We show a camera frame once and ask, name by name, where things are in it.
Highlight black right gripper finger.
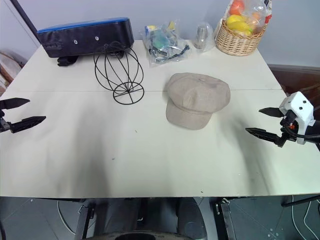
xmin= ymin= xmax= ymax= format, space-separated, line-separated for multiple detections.
xmin=258 ymin=107 xmax=285 ymax=119
xmin=245 ymin=127 xmax=286 ymax=149

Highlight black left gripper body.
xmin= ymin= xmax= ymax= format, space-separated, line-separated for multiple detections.
xmin=0 ymin=109 xmax=12 ymax=134

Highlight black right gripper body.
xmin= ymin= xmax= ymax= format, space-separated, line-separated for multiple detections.
xmin=279 ymin=109 xmax=299 ymax=144

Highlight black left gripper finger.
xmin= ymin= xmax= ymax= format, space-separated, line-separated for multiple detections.
xmin=9 ymin=115 xmax=47 ymax=134
xmin=0 ymin=97 xmax=31 ymax=111

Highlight beige cap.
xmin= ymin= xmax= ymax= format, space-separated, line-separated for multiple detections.
xmin=165 ymin=72 xmax=232 ymax=130

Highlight wooden clutter beside table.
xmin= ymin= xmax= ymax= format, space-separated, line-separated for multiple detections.
xmin=0 ymin=49 xmax=24 ymax=97

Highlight black clamp under case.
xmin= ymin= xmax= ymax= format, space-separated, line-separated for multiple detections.
xmin=56 ymin=56 xmax=79 ymax=67

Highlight wicker basket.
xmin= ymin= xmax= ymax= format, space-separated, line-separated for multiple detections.
xmin=214 ymin=16 xmax=267 ymax=57

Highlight black slanted pole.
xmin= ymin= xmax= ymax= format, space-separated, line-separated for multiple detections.
xmin=11 ymin=0 xmax=42 ymax=35

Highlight clear bag of toy fruit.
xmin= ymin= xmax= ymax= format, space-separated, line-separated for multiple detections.
xmin=222 ymin=0 xmax=274 ymax=36

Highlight blue and black case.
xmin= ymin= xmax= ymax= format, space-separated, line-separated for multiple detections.
xmin=36 ymin=16 xmax=135 ymax=59

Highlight clear bag with metal cup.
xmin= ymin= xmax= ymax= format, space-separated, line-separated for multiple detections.
xmin=193 ymin=21 xmax=216 ymax=53

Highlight clear bag of mixed items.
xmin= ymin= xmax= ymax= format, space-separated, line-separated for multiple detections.
xmin=138 ymin=17 xmax=194 ymax=68

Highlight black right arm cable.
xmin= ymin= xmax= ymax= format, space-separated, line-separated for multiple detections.
xmin=287 ymin=123 xmax=320 ymax=141

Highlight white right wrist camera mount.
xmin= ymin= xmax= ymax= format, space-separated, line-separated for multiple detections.
xmin=278 ymin=91 xmax=316 ymax=146

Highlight white floor cable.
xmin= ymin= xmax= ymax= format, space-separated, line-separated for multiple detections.
xmin=289 ymin=195 xmax=320 ymax=237
xmin=56 ymin=199 xmax=77 ymax=236

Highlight black table leg frame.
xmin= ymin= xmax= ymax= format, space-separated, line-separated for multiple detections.
xmin=73 ymin=198 xmax=97 ymax=240
xmin=211 ymin=197 xmax=238 ymax=240

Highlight black wire hat stand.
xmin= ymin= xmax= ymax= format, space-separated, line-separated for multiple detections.
xmin=93 ymin=40 xmax=146 ymax=105

